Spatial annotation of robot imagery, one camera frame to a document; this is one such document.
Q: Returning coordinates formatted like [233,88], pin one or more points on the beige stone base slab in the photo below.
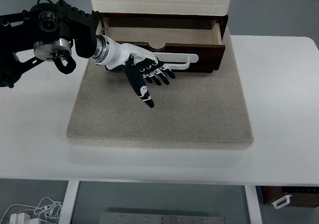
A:
[195,111]

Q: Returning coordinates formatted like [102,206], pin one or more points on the dark wooden drawer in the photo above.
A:
[209,48]

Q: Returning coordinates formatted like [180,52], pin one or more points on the white table leg right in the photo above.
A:
[253,204]

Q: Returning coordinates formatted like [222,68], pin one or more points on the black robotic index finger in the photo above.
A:
[168,71]

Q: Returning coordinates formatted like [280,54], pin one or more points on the dark wooden drawer cabinet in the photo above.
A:
[131,24]

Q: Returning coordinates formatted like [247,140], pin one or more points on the white drawer handle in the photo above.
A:
[177,61]

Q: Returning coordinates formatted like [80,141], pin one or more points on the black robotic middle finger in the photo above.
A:
[162,76]

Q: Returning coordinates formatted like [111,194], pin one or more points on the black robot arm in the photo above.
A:
[49,31]

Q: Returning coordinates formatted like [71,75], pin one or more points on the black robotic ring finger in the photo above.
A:
[153,76]

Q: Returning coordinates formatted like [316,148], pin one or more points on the black robotic little finger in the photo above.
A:
[147,77]

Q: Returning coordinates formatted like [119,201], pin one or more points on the brown box with white handle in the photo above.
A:
[294,196]

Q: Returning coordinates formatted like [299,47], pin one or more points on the white table leg left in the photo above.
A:
[69,202]

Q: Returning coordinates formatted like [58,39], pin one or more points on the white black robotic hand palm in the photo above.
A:
[112,54]

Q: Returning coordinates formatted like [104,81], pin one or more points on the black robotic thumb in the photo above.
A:
[137,82]

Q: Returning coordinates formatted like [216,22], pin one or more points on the white table leg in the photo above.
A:
[69,202]
[253,204]

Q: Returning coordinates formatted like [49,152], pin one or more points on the white power adapter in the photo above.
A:
[21,218]

